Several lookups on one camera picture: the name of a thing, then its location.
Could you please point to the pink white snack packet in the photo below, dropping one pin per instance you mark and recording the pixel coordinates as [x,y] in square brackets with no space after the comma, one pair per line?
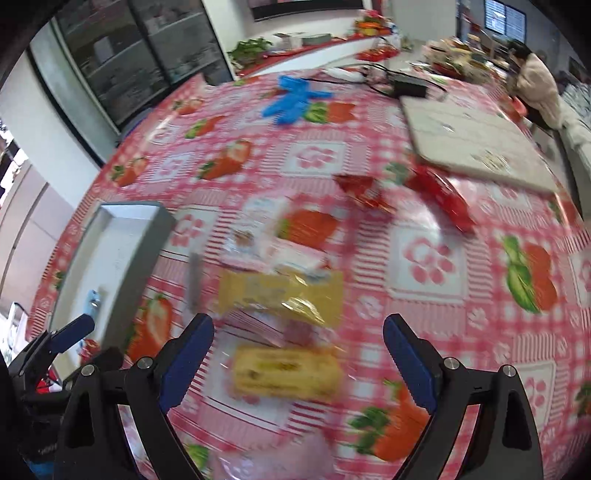
[300,256]

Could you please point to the grey rectangular tray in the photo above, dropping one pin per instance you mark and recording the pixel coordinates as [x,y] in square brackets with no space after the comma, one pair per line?
[115,249]

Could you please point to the red basket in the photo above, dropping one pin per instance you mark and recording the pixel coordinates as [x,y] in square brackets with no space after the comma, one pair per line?
[376,54]

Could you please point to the red curved counter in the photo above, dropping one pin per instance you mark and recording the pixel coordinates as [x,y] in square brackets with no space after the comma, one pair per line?
[277,57]

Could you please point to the light blue snack packet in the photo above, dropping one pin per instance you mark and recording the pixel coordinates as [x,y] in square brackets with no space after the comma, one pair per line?
[94,302]

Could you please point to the red snack packet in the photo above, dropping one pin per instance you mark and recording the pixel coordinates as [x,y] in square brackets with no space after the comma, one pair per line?
[364,189]
[443,196]

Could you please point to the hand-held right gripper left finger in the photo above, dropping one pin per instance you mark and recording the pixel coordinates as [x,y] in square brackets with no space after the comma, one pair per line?
[184,364]

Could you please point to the yellow cake snack packet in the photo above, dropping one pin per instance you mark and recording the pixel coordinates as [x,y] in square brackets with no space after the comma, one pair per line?
[281,374]

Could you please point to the flat grey box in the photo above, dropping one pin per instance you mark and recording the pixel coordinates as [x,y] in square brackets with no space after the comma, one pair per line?
[317,40]

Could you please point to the pink cranberry nougat packet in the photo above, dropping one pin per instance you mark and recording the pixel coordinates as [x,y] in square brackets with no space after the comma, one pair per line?
[258,221]

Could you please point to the strawberry print tablecloth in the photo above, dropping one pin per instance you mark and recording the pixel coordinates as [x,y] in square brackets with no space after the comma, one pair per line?
[323,157]

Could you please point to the pale pink snack packet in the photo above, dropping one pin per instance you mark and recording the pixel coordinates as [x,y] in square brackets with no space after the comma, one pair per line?
[286,457]

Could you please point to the small white box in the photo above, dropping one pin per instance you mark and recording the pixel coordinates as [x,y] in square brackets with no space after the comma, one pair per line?
[288,40]

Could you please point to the pile of food packages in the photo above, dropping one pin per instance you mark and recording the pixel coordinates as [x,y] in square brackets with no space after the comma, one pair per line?
[455,55]

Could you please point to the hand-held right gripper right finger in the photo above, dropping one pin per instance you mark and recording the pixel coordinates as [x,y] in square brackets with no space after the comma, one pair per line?
[411,364]

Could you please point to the wall screen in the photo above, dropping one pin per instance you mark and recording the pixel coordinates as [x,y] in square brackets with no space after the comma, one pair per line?
[300,7]

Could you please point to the white power strip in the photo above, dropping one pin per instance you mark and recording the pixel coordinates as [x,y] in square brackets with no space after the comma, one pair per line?
[344,74]

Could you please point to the yellow clear snack packet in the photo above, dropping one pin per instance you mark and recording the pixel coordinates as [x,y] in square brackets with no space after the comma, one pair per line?
[277,290]

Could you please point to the glass door cabinet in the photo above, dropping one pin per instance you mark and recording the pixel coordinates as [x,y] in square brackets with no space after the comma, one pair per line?
[134,60]

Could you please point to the blue rubber glove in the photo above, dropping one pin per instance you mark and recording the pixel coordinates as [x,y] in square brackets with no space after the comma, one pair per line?
[286,110]
[300,87]

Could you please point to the grey sofa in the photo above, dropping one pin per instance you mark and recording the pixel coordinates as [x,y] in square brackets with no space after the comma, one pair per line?
[577,134]

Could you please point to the red flower gift box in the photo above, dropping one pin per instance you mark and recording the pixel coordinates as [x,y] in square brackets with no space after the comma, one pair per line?
[371,23]

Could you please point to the green potted plant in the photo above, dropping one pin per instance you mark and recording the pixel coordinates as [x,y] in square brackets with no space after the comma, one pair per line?
[249,48]

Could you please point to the black power adapter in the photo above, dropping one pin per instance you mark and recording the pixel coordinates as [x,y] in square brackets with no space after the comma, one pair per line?
[408,86]

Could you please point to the grey flat board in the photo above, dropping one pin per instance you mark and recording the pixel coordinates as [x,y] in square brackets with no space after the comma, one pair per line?
[471,138]

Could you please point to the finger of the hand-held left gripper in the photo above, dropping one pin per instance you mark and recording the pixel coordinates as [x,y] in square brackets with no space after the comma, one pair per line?
[69,332]

